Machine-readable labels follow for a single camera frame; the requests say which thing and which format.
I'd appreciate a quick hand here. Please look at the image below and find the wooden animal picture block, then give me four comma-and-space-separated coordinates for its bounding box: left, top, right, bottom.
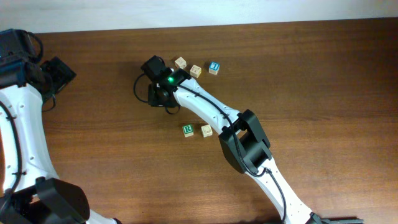
190, 65, 201, 78

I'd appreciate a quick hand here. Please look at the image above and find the green letter R block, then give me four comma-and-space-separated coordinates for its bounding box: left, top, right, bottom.
182, 124, 194, 138

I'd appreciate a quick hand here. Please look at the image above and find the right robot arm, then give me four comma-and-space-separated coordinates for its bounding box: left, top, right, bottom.
144, 68, 321, 223

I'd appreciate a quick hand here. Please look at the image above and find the black table clamp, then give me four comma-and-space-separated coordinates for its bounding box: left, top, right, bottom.
307, 217, 364, 224

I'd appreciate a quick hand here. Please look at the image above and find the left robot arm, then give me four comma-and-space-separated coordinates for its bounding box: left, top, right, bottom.
1, 57, 119, 223

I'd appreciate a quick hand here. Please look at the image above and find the wooden block top left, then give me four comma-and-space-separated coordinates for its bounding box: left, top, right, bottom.
174, 57, 187, 69

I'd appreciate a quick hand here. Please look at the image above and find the blue letter T block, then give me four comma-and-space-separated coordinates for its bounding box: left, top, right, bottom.
208, 62, 220, 75

